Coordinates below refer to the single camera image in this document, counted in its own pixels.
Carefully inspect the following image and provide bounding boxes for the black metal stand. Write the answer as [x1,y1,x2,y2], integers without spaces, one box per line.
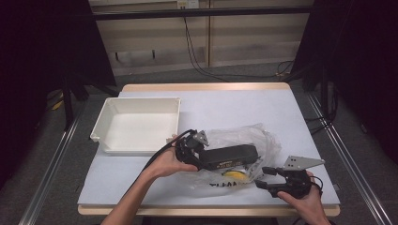
[60,79,92,131]

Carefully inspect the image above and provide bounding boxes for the black floor cables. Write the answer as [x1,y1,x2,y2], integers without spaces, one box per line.
[303,83,341,136]

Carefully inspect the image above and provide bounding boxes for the white wall outlet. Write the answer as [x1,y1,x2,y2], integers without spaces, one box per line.
[176,0,201,10]

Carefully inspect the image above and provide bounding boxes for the black curtain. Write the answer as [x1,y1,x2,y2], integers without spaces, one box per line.
[292,0,398,165]
[0,0,117,190]

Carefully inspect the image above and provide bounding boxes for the clear printed plastic bag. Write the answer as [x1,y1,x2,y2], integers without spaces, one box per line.
[174,123,283,199]

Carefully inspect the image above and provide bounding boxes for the metal floor rail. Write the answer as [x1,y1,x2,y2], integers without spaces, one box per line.
[18,102,84,225]
[305,93,392,225]

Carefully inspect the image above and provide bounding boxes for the white paper sheet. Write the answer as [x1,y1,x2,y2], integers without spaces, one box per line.
[77,89,341,207]

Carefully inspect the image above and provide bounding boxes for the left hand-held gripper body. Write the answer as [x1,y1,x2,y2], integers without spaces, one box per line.
[174,128,210,172]

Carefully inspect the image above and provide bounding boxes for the person's right hand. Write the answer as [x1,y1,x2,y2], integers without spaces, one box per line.
[276,170,324,223]

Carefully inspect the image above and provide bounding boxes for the black wall cable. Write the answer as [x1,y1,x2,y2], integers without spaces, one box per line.
[182,16,233,83]

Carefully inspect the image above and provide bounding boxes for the black horizontal bar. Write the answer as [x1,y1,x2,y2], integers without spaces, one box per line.
[91,5,314,22]

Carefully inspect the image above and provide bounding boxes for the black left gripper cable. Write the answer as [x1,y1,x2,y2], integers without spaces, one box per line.
[125,128,195,201]

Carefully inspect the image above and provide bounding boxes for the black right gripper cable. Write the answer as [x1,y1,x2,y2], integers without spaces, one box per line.
[309,174,324,196]

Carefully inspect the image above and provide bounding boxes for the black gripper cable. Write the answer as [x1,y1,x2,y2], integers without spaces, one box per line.
[309,174,324,196]
[125,128,195,201]

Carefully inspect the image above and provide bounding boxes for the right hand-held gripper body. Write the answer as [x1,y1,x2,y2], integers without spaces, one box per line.
[268,155,327,200]

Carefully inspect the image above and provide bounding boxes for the black rectangular box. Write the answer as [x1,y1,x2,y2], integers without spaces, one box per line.
[199,143,261,172]

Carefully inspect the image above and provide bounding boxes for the person's left hand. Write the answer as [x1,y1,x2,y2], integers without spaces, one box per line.
[144,134,200,181]

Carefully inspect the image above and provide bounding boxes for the wooden table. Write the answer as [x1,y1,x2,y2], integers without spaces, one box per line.
[77,82,342,218]

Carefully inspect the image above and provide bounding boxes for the white plastic bin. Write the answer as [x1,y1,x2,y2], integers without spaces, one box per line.
[89,96,182,157]

